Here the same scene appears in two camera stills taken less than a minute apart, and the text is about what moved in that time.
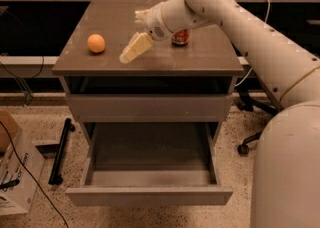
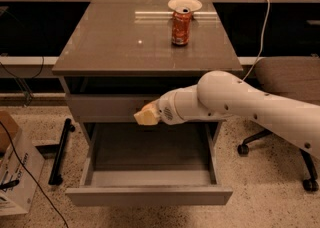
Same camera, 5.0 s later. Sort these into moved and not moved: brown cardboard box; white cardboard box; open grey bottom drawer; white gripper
Moved: white gripper
Not moved: white cardboard box; open grey bottom drawer; brown cardboard box
